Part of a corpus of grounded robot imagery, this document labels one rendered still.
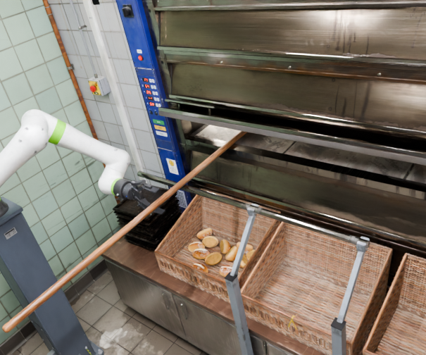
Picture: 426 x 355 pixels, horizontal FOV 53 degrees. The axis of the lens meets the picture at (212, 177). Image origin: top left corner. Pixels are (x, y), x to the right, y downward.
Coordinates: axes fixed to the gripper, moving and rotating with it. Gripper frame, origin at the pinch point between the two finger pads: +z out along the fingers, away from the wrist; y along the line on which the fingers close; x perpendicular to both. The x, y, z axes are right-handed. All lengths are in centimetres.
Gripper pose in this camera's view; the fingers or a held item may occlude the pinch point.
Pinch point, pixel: (158, 201)
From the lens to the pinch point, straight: 198.1
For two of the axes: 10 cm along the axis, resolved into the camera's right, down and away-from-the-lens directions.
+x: -6.0, 5.2, -6.0
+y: 1.7, 8.3, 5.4
